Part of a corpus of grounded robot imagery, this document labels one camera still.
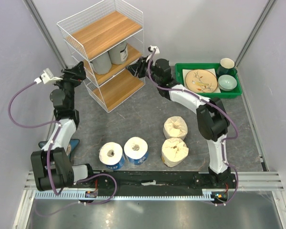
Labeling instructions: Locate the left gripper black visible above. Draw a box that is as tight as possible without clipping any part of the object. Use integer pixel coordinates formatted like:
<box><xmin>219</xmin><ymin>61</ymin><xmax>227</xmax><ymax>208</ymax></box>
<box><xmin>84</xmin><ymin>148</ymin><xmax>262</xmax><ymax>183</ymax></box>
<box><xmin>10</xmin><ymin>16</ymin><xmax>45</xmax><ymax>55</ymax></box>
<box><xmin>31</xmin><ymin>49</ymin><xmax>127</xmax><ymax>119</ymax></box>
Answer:
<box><xmin>51</xmin><ymin>62</ymin><xmax>86</xmax><ymax>110</ymax></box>

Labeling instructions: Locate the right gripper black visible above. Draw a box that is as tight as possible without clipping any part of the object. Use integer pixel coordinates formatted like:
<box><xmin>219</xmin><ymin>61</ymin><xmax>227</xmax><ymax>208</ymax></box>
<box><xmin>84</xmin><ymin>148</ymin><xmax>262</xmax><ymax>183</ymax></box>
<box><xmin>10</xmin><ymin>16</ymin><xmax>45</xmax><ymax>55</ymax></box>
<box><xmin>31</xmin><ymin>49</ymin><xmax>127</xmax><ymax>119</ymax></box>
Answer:
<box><xmin>125</xmin><ymin>55</ymin><xmax>161</xmax><ymax>85</ymax></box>

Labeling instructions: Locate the grey paper towel roll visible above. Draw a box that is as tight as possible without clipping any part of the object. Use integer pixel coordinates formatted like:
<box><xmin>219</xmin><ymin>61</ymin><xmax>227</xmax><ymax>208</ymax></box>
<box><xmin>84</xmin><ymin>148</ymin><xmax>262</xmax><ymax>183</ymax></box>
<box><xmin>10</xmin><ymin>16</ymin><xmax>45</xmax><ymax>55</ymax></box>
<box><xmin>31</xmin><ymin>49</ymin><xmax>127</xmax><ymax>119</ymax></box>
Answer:
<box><xmin>108</xmin><ymin>41</ymin><xmax>128</xmax><ymax>65</ymax></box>

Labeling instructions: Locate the white wire wooden shelf rack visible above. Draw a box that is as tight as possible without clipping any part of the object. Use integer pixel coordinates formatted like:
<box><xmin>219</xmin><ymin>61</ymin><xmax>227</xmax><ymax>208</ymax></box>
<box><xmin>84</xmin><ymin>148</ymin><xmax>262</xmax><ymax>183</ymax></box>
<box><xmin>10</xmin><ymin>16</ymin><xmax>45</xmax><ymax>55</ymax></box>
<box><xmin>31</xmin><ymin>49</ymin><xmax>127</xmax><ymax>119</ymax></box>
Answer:
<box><xmin>57</xmin><ymin>0</ymin><xmax>145</xmax><ymax>113</ymax></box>

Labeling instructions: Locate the cream roll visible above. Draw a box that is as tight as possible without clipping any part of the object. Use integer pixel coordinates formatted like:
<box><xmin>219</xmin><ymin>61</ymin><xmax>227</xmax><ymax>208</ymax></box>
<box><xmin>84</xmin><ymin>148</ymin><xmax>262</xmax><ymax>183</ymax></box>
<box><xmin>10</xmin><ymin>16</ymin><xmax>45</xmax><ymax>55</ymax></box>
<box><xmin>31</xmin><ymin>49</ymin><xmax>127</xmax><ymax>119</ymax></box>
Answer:
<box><xmin>162</xmin><ymin>137</ymin><xmax>189</xmax><ymax>167</ymax></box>
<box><xmin>163</xmin><ymin>116</ymin><xmax>188</xmax><ymax>140</ymax></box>

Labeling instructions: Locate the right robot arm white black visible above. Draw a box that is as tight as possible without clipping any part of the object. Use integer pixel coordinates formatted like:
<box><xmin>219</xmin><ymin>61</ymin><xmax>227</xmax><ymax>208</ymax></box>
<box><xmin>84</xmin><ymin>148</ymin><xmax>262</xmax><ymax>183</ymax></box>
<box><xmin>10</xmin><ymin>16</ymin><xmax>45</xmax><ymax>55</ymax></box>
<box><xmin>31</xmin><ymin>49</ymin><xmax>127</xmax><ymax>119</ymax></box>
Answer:
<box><xmin>126</xmin><ymin>57</ymin><xmax>231</xmax><ymax>188</ymax></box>

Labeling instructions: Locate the green plastic tray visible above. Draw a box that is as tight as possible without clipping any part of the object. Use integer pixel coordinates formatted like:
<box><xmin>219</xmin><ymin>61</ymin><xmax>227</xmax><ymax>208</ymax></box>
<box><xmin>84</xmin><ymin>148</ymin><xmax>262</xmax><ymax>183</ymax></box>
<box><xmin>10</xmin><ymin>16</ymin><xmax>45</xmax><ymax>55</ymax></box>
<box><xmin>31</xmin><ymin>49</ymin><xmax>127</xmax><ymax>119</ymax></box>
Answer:
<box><xmin>175</xmin><ymin>63</ymin><xmax>242</xmax><ymax>99</ymax></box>

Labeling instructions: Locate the blue star shaped dish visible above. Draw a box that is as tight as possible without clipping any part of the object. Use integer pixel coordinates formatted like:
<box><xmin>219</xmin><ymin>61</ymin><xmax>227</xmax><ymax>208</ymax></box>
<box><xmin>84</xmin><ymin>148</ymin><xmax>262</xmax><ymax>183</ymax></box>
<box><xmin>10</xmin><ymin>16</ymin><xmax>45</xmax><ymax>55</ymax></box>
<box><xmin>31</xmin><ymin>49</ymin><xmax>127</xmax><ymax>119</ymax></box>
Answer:
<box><xmin>38</xmin><ymin>139</ymin><xmax>80</xmax><ymax>159</ymax></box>

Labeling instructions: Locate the decorated ceramic plate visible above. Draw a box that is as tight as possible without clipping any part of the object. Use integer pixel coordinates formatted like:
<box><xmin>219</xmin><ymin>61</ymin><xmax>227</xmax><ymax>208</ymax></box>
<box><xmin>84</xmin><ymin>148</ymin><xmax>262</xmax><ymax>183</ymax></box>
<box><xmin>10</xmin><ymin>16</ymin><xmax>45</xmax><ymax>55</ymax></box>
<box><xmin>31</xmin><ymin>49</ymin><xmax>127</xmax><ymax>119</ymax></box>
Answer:
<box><xmin>185</xmin><ymin>69</ymin><xmax>218</xmax><ymax>94</ymax></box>

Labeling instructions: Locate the blue wrapped roll right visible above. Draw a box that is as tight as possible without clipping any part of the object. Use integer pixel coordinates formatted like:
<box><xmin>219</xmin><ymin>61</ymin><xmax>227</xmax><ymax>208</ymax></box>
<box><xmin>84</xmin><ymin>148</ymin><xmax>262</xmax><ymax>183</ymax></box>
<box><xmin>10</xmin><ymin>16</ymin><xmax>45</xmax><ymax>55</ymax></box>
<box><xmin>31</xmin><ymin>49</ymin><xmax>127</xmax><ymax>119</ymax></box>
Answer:
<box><xmin>123</xmin><ymin>137</ymin><xmax>149</xmax><ymax>165</ymax></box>

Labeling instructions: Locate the blue wrapped roll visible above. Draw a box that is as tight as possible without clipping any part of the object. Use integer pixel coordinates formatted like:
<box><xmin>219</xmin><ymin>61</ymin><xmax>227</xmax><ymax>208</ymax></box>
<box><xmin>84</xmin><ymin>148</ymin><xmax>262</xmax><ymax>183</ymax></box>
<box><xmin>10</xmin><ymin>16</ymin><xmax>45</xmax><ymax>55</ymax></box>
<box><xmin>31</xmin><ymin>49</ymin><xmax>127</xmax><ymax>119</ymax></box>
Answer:
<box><xmin>99</xmin><ymin>142</ymin><xmax>125</xmax><ymax>170</ymax></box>
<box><xmin>123</xmin><ymin>137</ymin><xmax>149</xmax><ymax>165</ymax></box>

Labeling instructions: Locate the blue wrapped roll left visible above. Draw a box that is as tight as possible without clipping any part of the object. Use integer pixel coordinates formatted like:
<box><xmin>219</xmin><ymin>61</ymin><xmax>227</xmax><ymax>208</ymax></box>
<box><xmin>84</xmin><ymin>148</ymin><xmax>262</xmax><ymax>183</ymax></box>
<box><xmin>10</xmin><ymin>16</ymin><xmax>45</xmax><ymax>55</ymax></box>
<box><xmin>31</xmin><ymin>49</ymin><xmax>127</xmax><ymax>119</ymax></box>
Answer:
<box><xmin>99</xmin><ymin>142</ymin><xmax>125</xmax><ymax>170</ymax></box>

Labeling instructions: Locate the dark green ceramic cup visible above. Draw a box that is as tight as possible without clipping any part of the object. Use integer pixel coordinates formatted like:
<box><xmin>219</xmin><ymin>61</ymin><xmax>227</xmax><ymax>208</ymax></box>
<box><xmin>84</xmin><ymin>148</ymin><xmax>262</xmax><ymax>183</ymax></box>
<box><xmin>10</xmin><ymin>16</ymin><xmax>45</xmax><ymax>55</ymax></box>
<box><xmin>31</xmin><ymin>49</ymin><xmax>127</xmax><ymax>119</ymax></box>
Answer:
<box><xmin>216</xmin><ymin>58</ymin><xmax>237</xmax><ymax>77</ymax></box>

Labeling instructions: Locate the light green ceramic bowl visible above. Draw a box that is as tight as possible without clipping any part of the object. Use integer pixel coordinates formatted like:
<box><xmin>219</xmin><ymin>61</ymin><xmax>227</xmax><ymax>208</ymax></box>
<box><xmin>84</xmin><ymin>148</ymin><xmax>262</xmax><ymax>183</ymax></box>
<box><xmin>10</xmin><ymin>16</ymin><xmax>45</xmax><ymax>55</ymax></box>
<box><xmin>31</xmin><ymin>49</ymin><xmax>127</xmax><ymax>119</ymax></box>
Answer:
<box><xmin>218</xmin><ymin>74</ymin><xmax>237</xmax><ymax>91</ymax></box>

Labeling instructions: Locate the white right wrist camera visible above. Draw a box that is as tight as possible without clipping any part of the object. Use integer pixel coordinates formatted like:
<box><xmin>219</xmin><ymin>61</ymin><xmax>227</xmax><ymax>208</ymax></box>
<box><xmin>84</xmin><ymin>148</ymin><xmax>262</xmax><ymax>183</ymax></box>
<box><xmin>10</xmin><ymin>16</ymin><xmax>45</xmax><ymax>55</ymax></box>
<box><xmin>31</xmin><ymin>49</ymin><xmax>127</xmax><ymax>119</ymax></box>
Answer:
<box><xmin>148</xmin><ymin>45</ymin><xmax>160</xmax><ymax>54</ymax></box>

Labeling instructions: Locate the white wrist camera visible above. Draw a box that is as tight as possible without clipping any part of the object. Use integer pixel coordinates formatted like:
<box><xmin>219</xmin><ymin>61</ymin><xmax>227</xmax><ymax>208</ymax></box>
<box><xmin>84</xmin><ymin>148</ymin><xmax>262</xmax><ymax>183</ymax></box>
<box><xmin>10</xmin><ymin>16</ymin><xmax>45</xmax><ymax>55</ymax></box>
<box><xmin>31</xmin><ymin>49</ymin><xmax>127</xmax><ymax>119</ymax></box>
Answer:
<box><xmin>148</xmin><ymin>45</ymin><xmax>160</xmax><ymax>54</ymax></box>
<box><xmin>34</xmin><ymin>68</ymin><xmax>62</xmax><ymax>84</ymax></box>

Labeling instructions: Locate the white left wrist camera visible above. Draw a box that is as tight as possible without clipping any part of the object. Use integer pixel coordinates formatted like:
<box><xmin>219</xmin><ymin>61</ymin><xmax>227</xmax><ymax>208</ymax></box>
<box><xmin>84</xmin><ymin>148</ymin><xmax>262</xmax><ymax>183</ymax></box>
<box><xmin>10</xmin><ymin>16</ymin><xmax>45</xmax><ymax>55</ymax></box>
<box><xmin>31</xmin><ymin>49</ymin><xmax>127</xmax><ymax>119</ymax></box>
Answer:
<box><xmin>34</xmin><ymin>68</ymin><xmax>62</xmax><ymax>84</ymax></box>

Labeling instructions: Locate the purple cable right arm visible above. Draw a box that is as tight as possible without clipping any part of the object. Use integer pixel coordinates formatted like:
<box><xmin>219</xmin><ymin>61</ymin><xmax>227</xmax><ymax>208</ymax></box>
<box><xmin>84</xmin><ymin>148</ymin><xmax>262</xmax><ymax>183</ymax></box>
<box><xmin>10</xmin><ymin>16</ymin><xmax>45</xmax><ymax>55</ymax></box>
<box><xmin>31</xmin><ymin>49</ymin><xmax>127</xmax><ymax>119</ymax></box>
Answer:
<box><xmin>146</xmin><ymin>47</ymin><xmax>239</xmax><ymax>206</ymax></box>

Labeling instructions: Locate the blue grey cable duct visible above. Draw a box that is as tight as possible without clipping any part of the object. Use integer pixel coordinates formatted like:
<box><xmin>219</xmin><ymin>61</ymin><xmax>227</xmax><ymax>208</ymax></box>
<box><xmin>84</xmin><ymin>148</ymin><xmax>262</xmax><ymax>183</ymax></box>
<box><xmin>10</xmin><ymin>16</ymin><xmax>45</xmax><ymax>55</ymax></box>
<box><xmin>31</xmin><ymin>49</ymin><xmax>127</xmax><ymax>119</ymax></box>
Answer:
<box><xmin>34</xmin><ymin>189</ymin><xmax>222</xmax><ymax>201</ymax></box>

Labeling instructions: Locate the aluminium frame rail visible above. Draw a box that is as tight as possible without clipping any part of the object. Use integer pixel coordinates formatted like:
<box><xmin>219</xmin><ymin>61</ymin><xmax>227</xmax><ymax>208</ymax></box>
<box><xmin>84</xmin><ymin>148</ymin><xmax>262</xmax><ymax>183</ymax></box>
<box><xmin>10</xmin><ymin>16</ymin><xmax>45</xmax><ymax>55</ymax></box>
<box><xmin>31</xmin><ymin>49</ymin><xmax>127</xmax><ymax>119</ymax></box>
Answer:
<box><xmin>23</xmin><ymin>170</ymin><xmax>284</xmax><ymax>190</ymax></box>

